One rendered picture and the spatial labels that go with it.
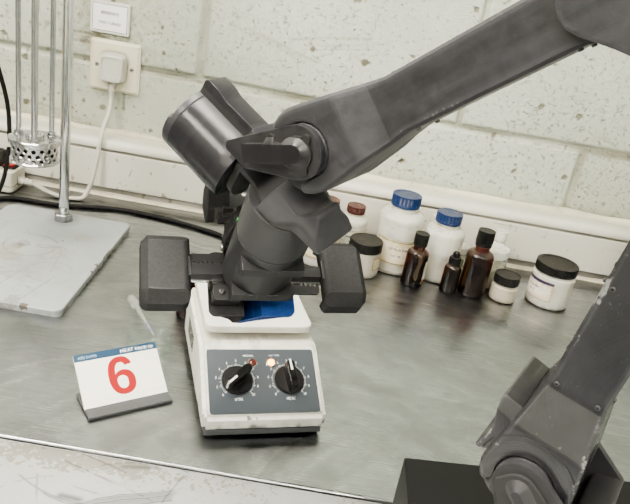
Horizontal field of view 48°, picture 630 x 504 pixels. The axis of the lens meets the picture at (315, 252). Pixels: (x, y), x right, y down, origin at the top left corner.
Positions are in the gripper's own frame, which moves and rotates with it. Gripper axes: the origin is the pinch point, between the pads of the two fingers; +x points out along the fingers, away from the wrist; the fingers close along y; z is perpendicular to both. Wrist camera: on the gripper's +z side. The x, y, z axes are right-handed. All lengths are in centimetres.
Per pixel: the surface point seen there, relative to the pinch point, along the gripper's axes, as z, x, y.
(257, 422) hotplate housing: -6.9, 13.9, -3.7
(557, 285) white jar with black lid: 17, 28, -57
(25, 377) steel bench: 1.2, 21.9, 19.4
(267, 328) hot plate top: 3.1, 12.9, -5.4
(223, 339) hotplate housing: 2.5, 14.4, -0.8
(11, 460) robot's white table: -9.4, 14.5, 19.4
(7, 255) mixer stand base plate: 24, 37, 24
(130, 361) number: 1.7, 18.6, 8.7
